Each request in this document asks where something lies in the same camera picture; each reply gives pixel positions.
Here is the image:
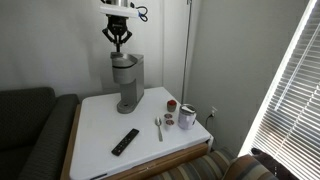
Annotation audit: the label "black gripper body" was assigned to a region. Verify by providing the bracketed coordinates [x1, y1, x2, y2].
[107, 15, 129, 36]

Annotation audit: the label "grey coffee machine lid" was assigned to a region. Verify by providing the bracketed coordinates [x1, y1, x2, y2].
[110, 51, 138, 70]

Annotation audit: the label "grey pod coffee machine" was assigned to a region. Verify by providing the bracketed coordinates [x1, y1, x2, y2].
[110, 52, 146, 115]

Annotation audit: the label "small white coffee pod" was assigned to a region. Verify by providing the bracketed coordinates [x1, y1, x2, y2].
[165, 119, 176, 132]

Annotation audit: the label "thin metal lamp pole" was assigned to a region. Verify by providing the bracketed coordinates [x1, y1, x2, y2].
[180, 0, 194, 104]

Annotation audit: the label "brown cup with red top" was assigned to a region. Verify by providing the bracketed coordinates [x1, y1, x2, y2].
[166, 99, 178, 113]

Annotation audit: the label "metal spoon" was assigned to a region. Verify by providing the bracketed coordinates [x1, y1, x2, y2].
[154, 116, 164, 142]

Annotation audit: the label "white lidded mug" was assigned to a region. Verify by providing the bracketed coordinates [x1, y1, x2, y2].
[177, 103, 198, 131]

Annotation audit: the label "black remote control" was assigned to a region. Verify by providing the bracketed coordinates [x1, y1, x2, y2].
[111, 128, 140, 157]

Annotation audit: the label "dark grey sofa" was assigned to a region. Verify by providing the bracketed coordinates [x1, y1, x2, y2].
[0, 87, 80, 180]

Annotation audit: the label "striped sofa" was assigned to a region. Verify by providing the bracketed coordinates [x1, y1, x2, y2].
[146, 148, 254, 180]

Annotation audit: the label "striped sofa cushion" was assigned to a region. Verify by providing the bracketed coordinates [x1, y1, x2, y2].
[221, 153, 279, 180]

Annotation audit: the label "white window blinds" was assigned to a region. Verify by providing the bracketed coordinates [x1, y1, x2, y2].
[238, 0, 320, 180]

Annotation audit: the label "dark brown pillow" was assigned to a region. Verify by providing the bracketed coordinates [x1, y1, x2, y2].
[250, 147, 301, 180]

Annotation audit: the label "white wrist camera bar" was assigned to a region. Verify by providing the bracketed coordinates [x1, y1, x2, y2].
[99, 3, 140, 19]

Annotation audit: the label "black looped gripper cable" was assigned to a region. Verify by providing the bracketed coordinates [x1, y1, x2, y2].
[134, 5, 150, 23]

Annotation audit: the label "white wall power outlet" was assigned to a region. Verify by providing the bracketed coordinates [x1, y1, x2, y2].
[209, 105, 219, 119]

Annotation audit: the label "black power cable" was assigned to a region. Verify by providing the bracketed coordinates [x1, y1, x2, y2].
[204, 113, 215, 130]

